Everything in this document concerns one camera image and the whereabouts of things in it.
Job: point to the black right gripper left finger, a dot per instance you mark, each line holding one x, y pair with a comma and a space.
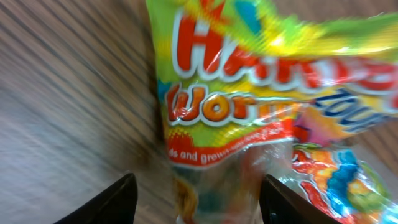
115, 205

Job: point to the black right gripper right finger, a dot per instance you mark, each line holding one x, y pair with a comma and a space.
281, 205

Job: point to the green Haribo gummy bag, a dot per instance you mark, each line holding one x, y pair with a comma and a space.
245, 92

